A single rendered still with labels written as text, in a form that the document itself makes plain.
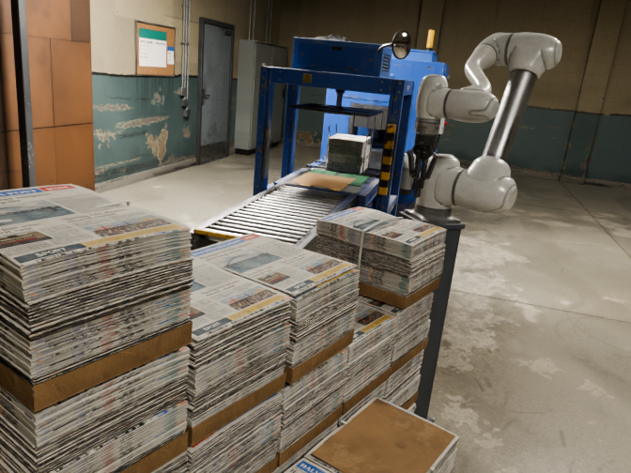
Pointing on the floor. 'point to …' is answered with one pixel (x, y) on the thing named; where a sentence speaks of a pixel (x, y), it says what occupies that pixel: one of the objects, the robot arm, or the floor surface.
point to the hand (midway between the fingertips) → (418, 188)
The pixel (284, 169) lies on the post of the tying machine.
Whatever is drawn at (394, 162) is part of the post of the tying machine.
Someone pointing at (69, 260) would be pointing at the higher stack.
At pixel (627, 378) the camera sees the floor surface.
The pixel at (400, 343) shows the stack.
